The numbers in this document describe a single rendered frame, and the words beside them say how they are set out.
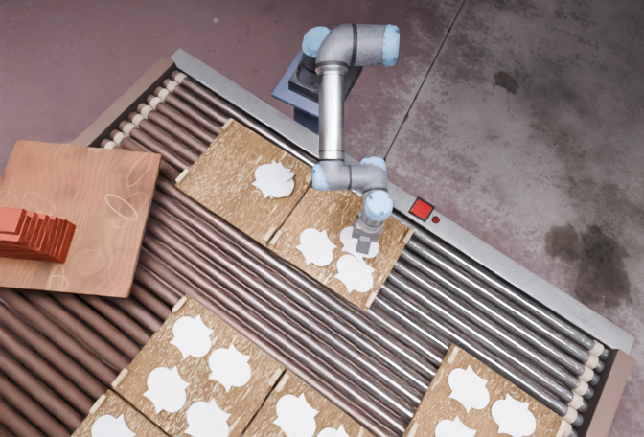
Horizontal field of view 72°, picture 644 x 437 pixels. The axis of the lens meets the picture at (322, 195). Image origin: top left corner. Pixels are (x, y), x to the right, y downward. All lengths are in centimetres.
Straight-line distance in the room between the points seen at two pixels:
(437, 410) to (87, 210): 131
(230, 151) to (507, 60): 234
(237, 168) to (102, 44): 195
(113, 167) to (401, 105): 195
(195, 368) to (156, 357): 13
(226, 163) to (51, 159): 59
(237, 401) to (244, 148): 89
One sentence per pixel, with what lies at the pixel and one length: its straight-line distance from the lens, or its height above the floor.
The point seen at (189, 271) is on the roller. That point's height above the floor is 92.
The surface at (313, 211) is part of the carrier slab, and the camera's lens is 163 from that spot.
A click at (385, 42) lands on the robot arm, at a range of 134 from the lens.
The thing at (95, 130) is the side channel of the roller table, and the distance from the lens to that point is 190.
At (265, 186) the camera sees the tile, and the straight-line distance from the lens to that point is 163.
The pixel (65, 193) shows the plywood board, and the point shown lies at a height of 104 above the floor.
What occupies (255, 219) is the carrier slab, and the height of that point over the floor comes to 94.
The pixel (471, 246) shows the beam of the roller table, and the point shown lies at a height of 92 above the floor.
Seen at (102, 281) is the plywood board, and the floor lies 104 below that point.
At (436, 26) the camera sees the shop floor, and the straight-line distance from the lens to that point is 355.
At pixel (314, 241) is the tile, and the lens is 159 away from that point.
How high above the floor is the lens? 247
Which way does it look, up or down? 68 degrees down
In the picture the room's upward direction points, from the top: 11 degrees clockwise
